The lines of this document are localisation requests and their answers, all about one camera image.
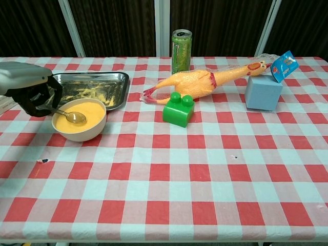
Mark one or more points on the green drink can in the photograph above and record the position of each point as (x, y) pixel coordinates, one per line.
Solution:
(181, 55)

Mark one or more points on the green plastic building block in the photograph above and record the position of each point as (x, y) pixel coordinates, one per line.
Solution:
(176, 114)

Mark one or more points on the blue snack packet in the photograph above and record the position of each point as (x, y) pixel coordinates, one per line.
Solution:
(284, 66)

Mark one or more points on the silver metal spoon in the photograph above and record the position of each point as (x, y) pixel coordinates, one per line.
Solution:
(75, 118)

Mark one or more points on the light blue foam cube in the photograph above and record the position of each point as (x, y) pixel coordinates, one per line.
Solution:
(262, 94)

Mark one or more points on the white partition frame post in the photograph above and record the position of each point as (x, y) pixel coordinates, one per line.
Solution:
(162, 20)
(267, 28)
(73, 30)

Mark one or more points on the dark ribbed partition panel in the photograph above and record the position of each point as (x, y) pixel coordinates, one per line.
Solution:
(30, 28)
(115, 28)
(305, 25)
(225, 25)

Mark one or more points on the stainless steel rectangular tray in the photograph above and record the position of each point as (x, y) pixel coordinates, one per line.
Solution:
(102, 87)

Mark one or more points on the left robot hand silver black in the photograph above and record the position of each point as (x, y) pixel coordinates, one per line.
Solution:
(23, 77)

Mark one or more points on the beige bowl with yellow powder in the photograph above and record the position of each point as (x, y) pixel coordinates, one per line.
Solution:
(82, 130)

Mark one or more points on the red white checkered tablecloth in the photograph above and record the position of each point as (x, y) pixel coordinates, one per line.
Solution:
(179, 179)

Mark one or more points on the yellow rubber chicken toy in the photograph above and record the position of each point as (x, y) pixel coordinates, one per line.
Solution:
(192, 83)

